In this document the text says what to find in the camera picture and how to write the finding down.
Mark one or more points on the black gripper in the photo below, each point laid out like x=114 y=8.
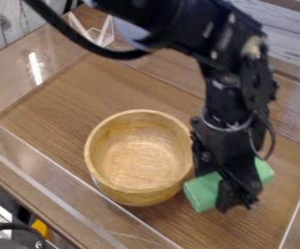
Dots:
x=226 y=148

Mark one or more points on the green rectangular block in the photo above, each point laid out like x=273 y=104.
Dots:
x=201 y=189

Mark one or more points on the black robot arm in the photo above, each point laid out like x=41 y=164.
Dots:
x=206 y=29

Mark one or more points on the brown wooden bowl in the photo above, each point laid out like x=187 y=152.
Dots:
x=138 y=156

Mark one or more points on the clear acrylic tray wall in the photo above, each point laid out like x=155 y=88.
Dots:
x=87 y=219

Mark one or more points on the clear acrylic corner bracket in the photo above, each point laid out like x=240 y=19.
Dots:
x=101 y=36

